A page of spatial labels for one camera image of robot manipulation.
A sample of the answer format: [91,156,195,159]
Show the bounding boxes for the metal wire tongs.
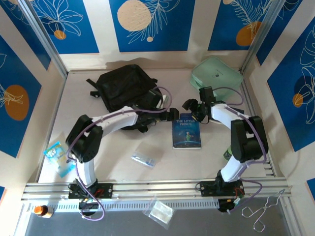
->
[241,188,286,233]

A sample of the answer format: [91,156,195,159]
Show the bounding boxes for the black backpack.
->
[86,64,165,135]

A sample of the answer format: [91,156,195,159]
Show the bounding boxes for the black electronics box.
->
[218,198,243,213]
[78,198,100,213]

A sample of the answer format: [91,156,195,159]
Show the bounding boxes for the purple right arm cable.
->
[213,86,269,214]

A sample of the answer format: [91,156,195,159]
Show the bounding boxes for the mint green pencil case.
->
[189,56,244,101]

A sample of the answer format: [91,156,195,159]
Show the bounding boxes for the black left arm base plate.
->
[68,183,114,199]

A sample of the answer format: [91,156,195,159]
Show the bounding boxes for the green round jar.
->
[223,145,233,161]

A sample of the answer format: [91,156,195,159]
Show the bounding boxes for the aluminium corner post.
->
[240,0,288,73]
[18,0,69,77]

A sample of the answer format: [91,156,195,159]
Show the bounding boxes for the perforated white cable duct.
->
[23,198,220,212]

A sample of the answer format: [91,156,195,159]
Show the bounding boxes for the aluminium rail frame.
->
[21,178,292,201]

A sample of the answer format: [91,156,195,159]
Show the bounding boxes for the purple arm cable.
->
[66,86,173,220]
[213,86,269,214]

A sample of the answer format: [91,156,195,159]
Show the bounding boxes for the aluminium side rail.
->
[240,73,276,177]

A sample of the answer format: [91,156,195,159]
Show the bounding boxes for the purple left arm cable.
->
[66,86,173,220]

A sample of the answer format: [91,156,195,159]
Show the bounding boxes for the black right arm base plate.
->
[199,180,245,197]

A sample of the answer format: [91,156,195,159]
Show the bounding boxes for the clear plastic bag with pens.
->
[130,141,164,169]

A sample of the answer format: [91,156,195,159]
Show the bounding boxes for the blue snack packet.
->
[43,141,76,178]

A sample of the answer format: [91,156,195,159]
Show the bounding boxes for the Little Prince book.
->
[172,113,202,149]

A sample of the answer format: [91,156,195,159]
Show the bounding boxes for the amber bottle orange cap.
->
[33,205,55,219]

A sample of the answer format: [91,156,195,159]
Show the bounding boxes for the clear zip bag beige contents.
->
[142,195,175,231]

